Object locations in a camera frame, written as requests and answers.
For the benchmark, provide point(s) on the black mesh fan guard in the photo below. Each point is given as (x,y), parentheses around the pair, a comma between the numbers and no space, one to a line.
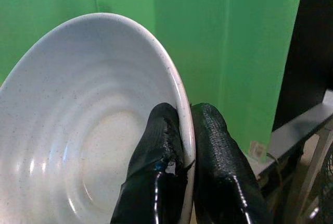
(325,185)

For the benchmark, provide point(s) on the white speckled ceramic plate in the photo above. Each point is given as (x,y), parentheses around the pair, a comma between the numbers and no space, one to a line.
(86,119)

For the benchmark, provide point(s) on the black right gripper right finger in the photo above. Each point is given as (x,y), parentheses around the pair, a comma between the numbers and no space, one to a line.
(221,161)

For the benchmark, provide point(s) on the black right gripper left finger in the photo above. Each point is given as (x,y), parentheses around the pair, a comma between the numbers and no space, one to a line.
(151,161)

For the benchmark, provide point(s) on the black cabinet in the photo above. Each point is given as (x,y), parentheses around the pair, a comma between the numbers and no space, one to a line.
(307,47)

